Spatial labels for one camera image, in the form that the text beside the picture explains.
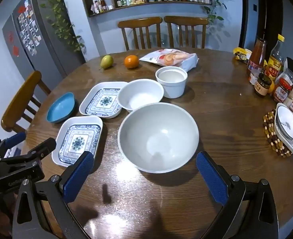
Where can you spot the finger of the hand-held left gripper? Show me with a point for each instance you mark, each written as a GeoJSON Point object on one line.
{"type": "Point", "coordinates": [44, 145]}
{"type": "Point", "coordinates": [14, 139]}

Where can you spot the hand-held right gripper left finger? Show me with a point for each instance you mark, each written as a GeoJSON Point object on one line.
{"type": "Point", "coordinates": [78, 176]}

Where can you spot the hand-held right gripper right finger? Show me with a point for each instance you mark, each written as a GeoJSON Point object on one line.
{"type": "Point", "coordinates": [211, 181]}

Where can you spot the blue patterned square plate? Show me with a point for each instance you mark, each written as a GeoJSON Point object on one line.
{"type": "Point", "coordinates": [104, 100]}
{"type": "Point", "coordinates": [74, 142]}

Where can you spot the small blue dish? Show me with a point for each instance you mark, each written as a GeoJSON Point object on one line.
{"type": "Point", "coordinates": [60, 108]}

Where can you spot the large grey-white bowl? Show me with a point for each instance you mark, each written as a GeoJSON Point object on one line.
{"type": "Point", "coordinates": [159, 134]}

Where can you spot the deep white straight-sided bowl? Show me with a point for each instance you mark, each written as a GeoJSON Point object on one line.
{"type": "Point", "coordinates": [172, 87]}

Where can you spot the medium white bowl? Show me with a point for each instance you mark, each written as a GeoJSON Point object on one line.
{"type": "Point", "coordinates": [139, 94]}

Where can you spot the wooden dining chair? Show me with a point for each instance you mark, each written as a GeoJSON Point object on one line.
{"type": "Point", "coordinates": [139, 23]}
{"type": "Point", "coordinates": [22, 97]}
{"type": "Point", "coordinates": [186, 21]}

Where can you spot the beaded wooden trivet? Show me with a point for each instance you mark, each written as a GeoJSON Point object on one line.
{"type": "Point", "coordinates": [269, 127]}

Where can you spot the red paper fridge sticker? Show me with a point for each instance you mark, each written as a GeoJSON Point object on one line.
{"type": "Point", "coordinates": [16, 51]}
{"type": "Point", "coordinates": [10, 36]}

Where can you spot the square white dark-rimmed bowl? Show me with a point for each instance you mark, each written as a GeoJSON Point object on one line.
{"type": "Point", "coordinates": [287, 123]}

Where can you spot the grey refrigerator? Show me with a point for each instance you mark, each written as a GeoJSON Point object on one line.
{"type": "Point", "coordinates": [49, 44]}

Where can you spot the green pear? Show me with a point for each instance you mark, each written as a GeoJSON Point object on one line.
{"type": "Point", "coordinates": [106, 62]}

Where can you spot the dark lid sauce jar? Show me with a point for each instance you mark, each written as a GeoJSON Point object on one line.
{"type": "Point", "coordinates": [262, 86]}

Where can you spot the group of fridge magnet photos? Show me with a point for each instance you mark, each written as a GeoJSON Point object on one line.
{"type": "Point", "coordinates": [29, 29]}

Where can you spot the small yellow fruit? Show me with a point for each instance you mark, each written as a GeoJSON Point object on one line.
{"type": "Point", "coordinates": [271, 88]}

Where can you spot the small white label jar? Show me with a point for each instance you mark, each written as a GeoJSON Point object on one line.
{"type": "Point", "coordinates": [253, 78]}

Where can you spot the red label glass jar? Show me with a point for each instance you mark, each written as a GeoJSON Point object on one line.
{"type": "Point", "coordinates": [283, 87]}

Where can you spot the trailing green vine plant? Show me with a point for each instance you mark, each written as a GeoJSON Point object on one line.
{"type": "Point", "coordinates": [59, 17]}

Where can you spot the white snack bag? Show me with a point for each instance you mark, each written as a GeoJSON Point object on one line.
{"type": "Point", "coordinates": [171, 58]}

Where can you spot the yellow snack packet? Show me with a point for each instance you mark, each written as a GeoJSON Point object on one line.
{"type": "Point", "coordinates": [241, 54]}

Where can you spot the tall red sauce bottle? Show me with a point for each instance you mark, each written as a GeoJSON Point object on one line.
{"type": "Point", "coordinates": [257, 57]}

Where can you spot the yellow capped oil bottle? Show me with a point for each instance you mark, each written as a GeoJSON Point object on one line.
{"type": "Point", "coordinates": [276, 59]}

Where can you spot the red sauce bottles on shelf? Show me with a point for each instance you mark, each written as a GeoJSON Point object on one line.
{"type": "Point", "coordinates": [101, 6]}

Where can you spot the small dark bottles on shelf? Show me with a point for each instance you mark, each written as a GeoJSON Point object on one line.
{"type": "Point", "coordinates": [120, 2]}

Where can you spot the hanging green plant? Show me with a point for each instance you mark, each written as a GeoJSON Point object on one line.
{"type": "Point", "coordinates": [212, 15]}

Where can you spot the dark wooden door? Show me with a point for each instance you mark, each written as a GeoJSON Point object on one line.
{"type": "Point", "coordinates": [271, 17]}

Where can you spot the wall switch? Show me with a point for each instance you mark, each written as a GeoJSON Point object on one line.
{"type": "Point", "coordinates": [255, 8]}

